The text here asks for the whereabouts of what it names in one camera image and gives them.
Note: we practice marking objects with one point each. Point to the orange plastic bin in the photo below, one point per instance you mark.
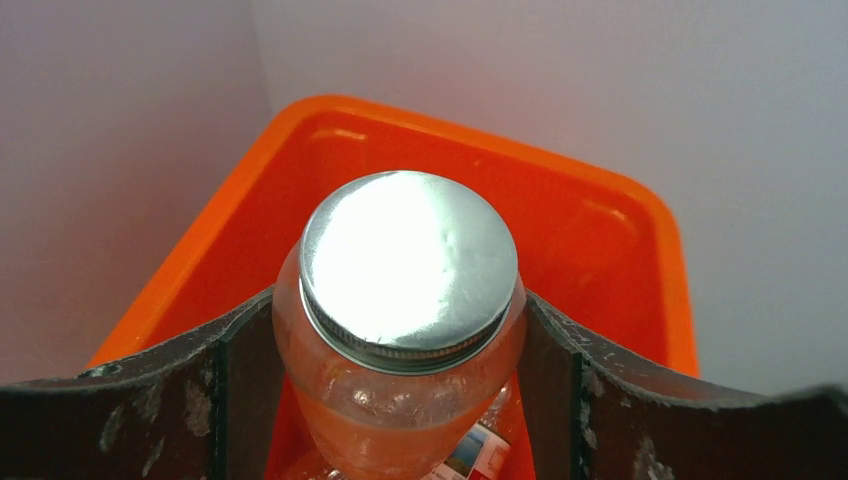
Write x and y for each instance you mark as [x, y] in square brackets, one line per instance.
[597, 245]

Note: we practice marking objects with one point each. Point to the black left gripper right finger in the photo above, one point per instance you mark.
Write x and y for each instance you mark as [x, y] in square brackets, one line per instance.
[596, 410]

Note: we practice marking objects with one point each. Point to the clear jar silver lid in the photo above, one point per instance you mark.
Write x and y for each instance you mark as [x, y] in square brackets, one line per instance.
[399, 316]

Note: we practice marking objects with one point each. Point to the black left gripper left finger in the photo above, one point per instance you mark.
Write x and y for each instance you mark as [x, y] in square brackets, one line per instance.
[201, 405]

